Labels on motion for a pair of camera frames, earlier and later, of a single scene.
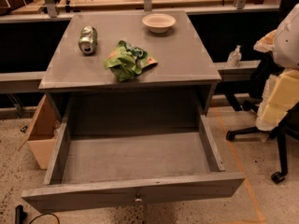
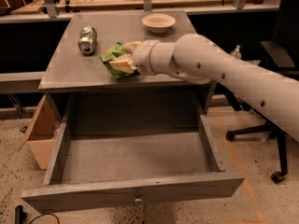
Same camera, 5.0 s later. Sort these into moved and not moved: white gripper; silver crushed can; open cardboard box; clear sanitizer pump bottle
Moved: white gripper
Not moved: clear sanitizer pump bottle; silver crushed can; open cardboard box
